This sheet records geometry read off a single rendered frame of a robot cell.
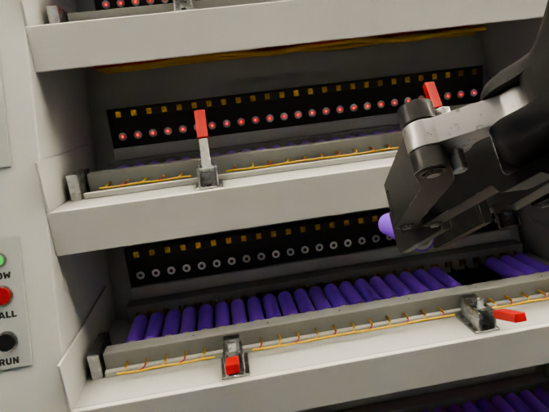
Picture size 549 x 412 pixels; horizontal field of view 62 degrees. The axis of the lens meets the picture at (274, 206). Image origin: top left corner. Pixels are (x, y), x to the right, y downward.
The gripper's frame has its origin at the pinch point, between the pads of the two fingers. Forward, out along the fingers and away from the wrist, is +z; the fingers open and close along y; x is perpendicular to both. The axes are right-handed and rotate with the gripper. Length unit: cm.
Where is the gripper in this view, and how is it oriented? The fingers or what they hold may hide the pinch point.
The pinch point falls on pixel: (435, 216)
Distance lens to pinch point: 30.2
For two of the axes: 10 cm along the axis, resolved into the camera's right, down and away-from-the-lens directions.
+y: -9.8, 1.4, -1.0
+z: -0.5, 2.9, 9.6
